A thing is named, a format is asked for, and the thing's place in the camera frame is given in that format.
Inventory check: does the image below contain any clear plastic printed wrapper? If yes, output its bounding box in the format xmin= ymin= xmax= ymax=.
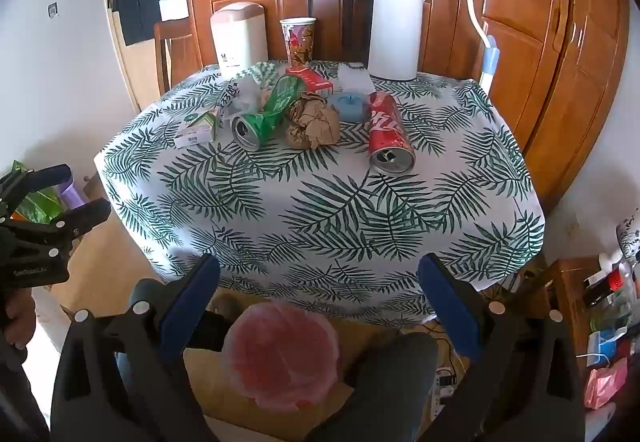
xmin=219 ymin=74 xmax=269 ymax=121

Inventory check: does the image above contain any white electric kettle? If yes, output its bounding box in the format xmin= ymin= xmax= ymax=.
xmin=342 ymin=0 xmax=426 ymax=82

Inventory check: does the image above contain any red cola can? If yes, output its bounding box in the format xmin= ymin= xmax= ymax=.
xmin=369 ymin=92 xmax=416 ymax=176

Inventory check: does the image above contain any green soda can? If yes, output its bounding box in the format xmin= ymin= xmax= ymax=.
xmin=231 ymin=74 xmax=305 ymax=151

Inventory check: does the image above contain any green white zigzag cloth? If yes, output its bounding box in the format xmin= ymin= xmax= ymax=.
xmin=239 ymin=60 xmax=286 ymax=90

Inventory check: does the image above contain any palm leaf tablecloth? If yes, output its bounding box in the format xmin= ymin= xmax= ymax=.
xmin=94 ymin=66 xmax=546 ymax=328

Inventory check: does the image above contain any purple dustpan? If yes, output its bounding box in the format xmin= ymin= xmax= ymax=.
xmin=55 ymin=177 xmax=88 ymax=210

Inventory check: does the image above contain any white gooseneck lamp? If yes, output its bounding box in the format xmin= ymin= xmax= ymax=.
xmin=429 ymin=0 xmax=501 ymax=98

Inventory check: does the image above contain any pink packet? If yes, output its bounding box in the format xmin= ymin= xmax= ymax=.
xmin=584 ymin=358 xmax=628 ymax=410

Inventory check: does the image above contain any patterned paper cup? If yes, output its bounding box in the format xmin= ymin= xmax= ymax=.
xmin=280 ymin=17 xmax=317 ymax=68

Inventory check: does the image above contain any white foam sheet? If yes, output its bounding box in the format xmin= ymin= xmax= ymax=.
xmin=337 ymin=62 xmax=375 ymax=95

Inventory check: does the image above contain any green white medicine box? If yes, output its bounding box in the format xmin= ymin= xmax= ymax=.
xmin=174 ymin=107 xmax=220 ymax=149

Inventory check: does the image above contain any wooden side shelf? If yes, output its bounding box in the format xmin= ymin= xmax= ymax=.
xmin=541 ymin=255 xmax=604 ymax=373

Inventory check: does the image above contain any white power strip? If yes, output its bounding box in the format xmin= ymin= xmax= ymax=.
xmin=430 ymin=367 xmax=457 ymax=420

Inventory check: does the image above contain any green plastic bag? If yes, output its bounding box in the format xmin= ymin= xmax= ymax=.
xmin=11 ymin=186 xmax=63 ymax=224

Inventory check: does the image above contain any red ointment box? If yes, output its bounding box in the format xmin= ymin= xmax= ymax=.
xmin=285 ymin=67 xmax=334 ymax=97

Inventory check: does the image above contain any wooden chair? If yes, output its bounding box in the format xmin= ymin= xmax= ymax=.
xmin=154 ymin=17 xmax=202 ymax=96

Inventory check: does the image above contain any blue round lid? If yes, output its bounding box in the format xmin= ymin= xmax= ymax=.
xmin=328 ymin=92 xmax=370 ymax=123

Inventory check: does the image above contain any pink bag trash bin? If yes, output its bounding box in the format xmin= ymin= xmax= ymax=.
xmin=221 ymin=301 xmax=341 ymax=413

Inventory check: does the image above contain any brown paper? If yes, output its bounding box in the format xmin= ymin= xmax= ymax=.
xmin=285 ymin=93 xmax=341 ymax=150

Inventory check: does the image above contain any person's left hand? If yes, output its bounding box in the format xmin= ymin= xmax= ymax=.
xmin=4 ymin=288 xmax=36 ymax=350

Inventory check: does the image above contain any white desktop bin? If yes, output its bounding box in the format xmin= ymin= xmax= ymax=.
xmin=210 ymin=2 xmax=268 ymax=72

